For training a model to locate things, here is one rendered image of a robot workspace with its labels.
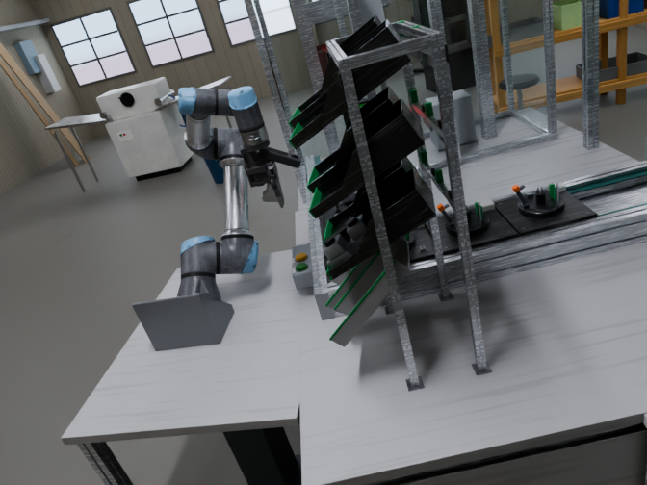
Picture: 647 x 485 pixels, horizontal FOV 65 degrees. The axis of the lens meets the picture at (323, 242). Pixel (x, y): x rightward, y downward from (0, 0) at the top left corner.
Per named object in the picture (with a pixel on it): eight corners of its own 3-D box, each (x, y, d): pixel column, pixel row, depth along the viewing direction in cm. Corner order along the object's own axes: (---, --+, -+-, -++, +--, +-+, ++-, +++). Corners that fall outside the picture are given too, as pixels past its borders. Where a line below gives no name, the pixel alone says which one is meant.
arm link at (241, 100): (251, 83, 142) (254, 87, 135) (263, 120, 147) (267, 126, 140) (224, 90, 141) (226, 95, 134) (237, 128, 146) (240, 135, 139)
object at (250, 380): (64, 445, 144) (60, 438, 142) (179, 273, 222) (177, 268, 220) (299, 425, 128) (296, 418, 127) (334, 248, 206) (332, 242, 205)
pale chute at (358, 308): (344, 347, 126) (328, 340, 125) (348, 315, 137) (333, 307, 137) (410, 269, 113) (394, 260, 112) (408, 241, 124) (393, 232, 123)
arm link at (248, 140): (265, 121, 146) (264, 128, 139) (270, 137, 148) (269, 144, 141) (240, 128, 146) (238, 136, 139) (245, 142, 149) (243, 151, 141)
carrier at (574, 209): (520, 239, 156) (517, 202, 151) (492, 208, 178) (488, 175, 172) (598, 219, 155) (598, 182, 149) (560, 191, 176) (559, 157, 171)
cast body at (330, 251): (334, 272, 119) (315, 251, 117) (337, 262, 122) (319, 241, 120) (362, 256, 115) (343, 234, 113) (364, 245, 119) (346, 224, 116)
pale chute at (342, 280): (339, 313, 139) (324, 305, 139) (342, 286, 151) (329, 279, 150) (398, 240, 126) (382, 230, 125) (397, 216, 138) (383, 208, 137)
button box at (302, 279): (297, 291, 172) (292, 275, 169) (296, 260, 190) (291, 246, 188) (316, 285, 171) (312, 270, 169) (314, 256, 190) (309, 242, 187)
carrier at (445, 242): (442, 258, 158) (436, 222, 152) (424, 225, 179) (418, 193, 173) (519, 239, 156) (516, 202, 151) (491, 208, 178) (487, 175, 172)
